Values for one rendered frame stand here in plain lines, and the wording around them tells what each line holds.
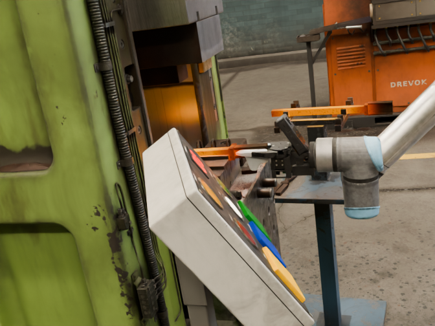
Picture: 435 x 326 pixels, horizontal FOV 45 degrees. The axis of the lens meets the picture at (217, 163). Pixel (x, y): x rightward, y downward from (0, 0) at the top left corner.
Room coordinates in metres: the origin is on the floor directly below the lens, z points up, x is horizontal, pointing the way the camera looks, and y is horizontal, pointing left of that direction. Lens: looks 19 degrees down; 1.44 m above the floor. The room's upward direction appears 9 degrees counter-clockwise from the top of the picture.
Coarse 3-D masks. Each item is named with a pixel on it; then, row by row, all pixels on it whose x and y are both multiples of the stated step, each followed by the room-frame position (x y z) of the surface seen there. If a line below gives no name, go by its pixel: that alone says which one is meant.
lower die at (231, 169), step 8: (208, 160) 1.36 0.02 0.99; (216, 160) 1.35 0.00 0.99; (224, 160) 1.34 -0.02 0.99; (232, 160) 1.38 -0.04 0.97; (216, 168) 1.30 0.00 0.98; (224, 168) 1.30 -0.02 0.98; (232, 168) 1.37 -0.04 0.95; (224, 176) 1.29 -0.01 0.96; (232, 176) 1.36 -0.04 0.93; (224, 184) 1.28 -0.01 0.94
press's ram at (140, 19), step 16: (128, 0) 1.25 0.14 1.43; (144, 0) 1.24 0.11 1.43; (160, 0) 1.22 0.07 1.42; (176, 0) 1.21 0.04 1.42; (192, 0) 1.25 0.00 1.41; (208, 0) 1.37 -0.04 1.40; (144, 16) 1.24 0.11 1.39; (160, 16) 1.23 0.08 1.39; (176, 16) 1.21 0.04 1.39; (192, 16) 1.23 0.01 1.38; (208, 16) 1.35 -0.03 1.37
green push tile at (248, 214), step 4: (240, 204) 0.92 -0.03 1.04; (244, 204) 0.93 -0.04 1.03; (244, 208) 0.89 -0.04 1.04; (244, 212) 0.88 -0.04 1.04; (248, 212) 0.88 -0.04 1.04; (248, 216) 0.86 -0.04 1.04; (252, 216) 0.90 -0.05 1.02; (252, 220) 0.87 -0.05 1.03; (256, 220) 0.91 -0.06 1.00; (256, 224) 0.87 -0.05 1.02; (260, 224) 0.91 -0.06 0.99; (260, 228) 0.87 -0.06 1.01; (264, 232) 0.87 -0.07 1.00; (268, 236) 0.88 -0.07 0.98
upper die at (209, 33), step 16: (144, 32) 1.29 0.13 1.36; (160, 32) 1.28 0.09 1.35; (176, 32) 1.27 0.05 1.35; (192, 32) 1.26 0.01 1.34; (208, 32) 1.33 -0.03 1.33; (144, 48) 1.30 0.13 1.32; (160, 48) 1.28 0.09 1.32; (176, 48) 1.27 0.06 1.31; (192, 48) 1.26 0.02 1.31; (208, 48) 1.31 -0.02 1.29; (144, 64) 1.30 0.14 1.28; (160, 64) 1.29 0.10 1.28; (176, 64) 1.27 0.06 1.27
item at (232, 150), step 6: (234, 144) 1.38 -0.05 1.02; (246, 144) 1.37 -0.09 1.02; (252, 144) 1.36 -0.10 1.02; (258, 144) 1.35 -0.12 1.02; (264, 144) 1.34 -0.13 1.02; (198, 150) 1.40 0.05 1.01; (204, 150) 1.39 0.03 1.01; (210, 150) 1.38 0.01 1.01; (216, 150) 1.37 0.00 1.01; (222, 150) 1.36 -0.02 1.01; (228, 150) 1.36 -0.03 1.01; (234, 150) 1.36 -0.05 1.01; (234, 156) 1.35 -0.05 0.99; (240, 156) 1.35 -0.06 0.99
